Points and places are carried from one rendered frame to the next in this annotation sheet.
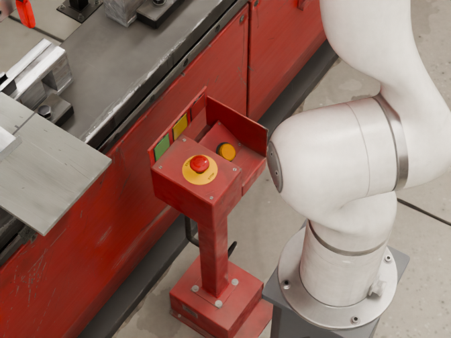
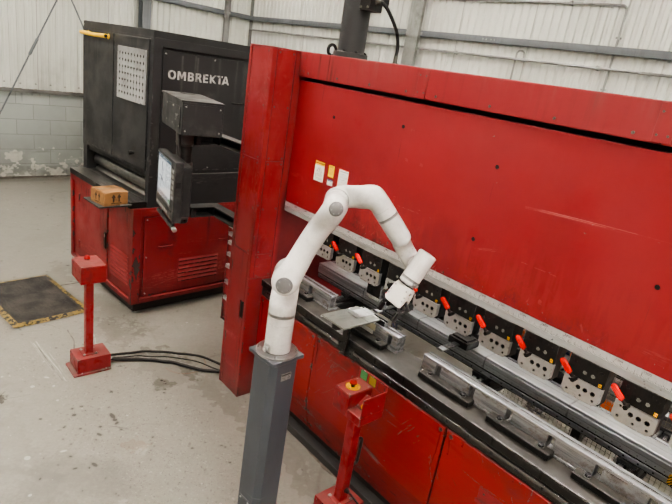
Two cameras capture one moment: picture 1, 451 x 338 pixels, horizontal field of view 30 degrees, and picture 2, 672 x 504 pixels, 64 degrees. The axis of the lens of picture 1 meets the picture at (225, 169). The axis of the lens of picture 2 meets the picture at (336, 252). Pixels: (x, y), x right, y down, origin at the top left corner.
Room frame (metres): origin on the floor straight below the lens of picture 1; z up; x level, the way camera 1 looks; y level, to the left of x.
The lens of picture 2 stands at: (1.18, -2.26, 2.24)
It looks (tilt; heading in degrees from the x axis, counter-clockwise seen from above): 19 degrees down; 101
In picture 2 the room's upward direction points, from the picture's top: 9 degrees clockwise
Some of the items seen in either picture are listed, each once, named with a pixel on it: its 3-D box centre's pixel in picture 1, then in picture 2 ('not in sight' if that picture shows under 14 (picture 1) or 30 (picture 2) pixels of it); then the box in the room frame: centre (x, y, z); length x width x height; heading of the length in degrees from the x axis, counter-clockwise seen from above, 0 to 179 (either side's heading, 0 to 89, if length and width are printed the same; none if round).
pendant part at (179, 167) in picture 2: not in sight; (174, 184); (-0.45, 0.70, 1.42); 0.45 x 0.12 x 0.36; 133
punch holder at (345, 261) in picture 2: not in sight; (351, 254); (0.72, 0.61, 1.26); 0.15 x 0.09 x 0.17; 144
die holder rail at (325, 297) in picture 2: not in sight; (308, 286); (0.45, 0.80, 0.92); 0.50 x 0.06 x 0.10; 144
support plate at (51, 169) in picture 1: (21, 160); (350, 317); (0.81, 0.36, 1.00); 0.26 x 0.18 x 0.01; 54
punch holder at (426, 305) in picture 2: not in sight; (431, 296); (1.20, 0.26, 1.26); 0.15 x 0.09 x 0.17; 144
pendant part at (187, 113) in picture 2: not in sight; (187, 166); (-0.43, 0.80, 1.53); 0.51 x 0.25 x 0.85; 133
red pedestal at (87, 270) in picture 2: not in sight; (88, 313); (-1.01, 0.65, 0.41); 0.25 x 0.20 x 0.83; 54
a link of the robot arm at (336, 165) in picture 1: (337, 178); (285, 286); (0.57, -0.14, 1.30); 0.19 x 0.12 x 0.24; 103
